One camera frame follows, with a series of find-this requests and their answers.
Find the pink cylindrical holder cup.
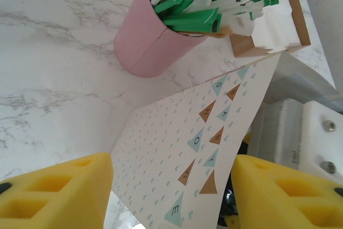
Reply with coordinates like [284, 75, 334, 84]
[114, 0, 207, 78]

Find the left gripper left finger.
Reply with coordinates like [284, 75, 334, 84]
[0, 152, 113, 229]

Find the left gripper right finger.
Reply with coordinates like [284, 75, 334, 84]
[232, 154, 343, 229]

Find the white paper napkin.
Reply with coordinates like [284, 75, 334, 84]
[251, 0, 301, 53]

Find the white printed paper bag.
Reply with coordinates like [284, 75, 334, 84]
[111, 51, 282, 229]

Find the green sugar stick packet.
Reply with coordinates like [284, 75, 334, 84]
[162, 9, 223, 34]
[154, 0, 193, 14]

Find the white sugar stick packet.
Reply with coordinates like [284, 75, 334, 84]
[222, 11, 255, 36]
[192, 0, 266, 12]

